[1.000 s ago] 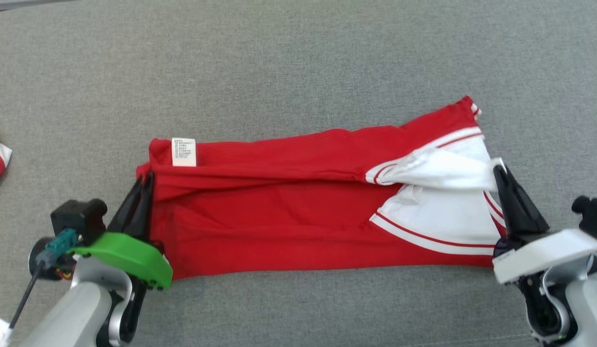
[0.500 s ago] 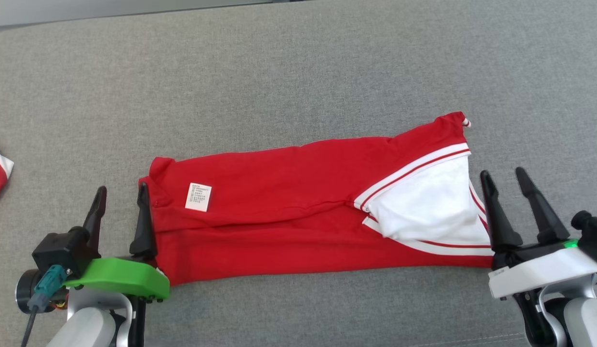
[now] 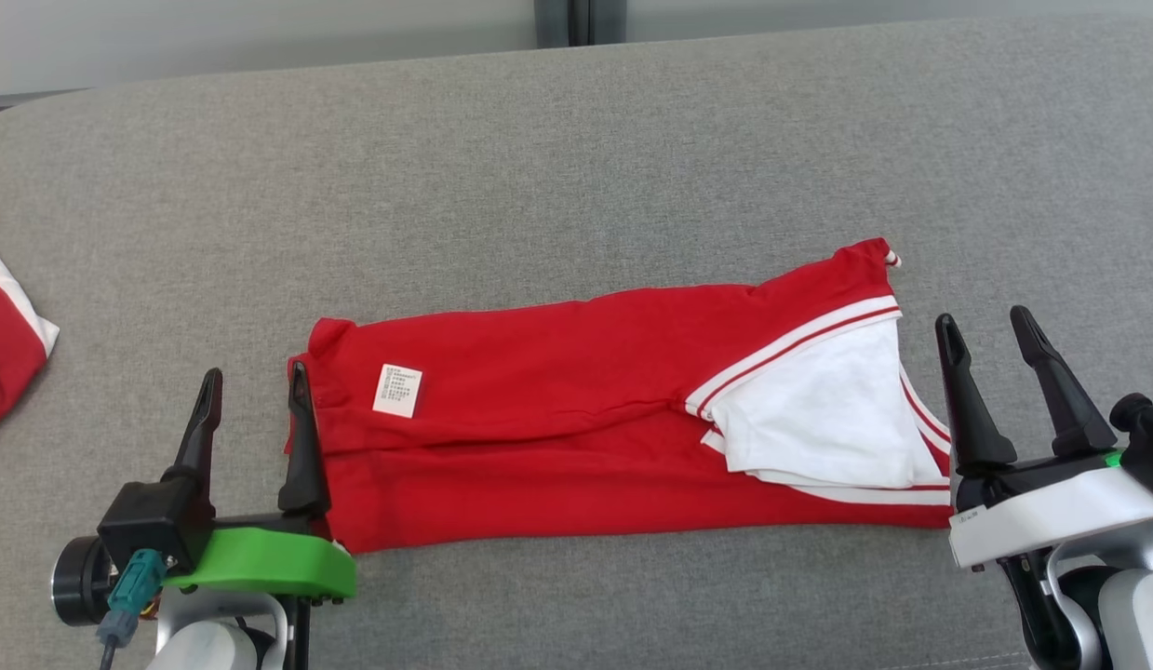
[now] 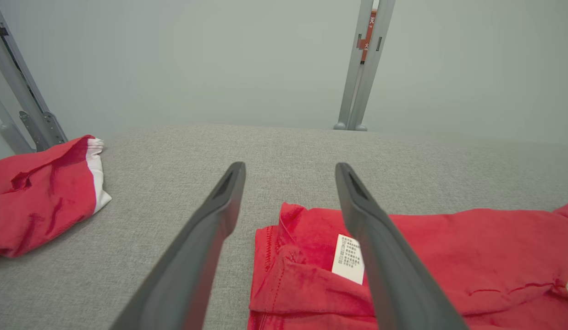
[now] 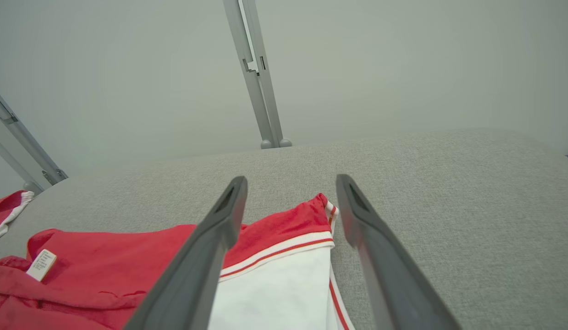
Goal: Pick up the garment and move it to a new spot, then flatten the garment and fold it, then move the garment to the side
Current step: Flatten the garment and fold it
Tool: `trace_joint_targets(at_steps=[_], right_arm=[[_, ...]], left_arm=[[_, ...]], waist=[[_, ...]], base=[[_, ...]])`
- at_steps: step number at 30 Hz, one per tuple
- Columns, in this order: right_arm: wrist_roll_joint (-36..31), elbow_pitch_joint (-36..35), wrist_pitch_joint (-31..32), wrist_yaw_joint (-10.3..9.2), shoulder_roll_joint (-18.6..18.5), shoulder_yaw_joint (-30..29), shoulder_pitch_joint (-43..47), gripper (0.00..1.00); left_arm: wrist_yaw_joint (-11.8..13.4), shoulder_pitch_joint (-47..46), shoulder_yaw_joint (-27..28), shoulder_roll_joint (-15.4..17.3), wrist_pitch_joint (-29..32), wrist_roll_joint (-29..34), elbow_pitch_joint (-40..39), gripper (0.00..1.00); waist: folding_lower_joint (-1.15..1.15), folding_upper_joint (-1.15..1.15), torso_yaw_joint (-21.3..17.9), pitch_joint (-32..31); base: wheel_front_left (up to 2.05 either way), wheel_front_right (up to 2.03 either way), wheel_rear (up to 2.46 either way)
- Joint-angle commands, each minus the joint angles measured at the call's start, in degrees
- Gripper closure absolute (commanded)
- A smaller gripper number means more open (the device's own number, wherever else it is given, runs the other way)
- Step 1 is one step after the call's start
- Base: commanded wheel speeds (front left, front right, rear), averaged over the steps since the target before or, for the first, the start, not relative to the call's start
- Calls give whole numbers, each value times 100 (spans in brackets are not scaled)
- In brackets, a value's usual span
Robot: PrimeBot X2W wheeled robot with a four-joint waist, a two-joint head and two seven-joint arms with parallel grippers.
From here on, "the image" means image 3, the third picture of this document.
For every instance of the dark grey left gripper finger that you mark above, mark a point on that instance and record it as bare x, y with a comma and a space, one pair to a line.
303, 465
199, 437

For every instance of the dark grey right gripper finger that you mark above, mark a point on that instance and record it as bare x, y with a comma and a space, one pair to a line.
1065, 409
972, 409

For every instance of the red Bulls 23 shorts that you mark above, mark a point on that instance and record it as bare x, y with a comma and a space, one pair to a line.
4, 354

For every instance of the red jersey with white trim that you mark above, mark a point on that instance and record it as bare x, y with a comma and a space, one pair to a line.
557, 372

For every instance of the grey metal partition post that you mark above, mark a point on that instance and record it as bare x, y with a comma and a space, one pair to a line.
553, 20

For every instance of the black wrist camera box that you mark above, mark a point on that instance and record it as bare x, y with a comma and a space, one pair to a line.
1148, 442
153, 521

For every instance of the black cylindrical left gripper motor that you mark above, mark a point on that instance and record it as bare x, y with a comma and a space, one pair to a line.
78, 582

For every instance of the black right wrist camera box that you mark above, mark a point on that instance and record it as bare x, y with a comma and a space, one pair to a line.
1148, 442

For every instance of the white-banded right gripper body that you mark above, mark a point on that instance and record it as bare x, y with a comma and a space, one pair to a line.
1051, 516

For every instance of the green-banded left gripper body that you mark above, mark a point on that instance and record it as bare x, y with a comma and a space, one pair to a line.
260, 563

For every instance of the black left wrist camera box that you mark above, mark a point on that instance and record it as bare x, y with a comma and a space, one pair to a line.
153, 521

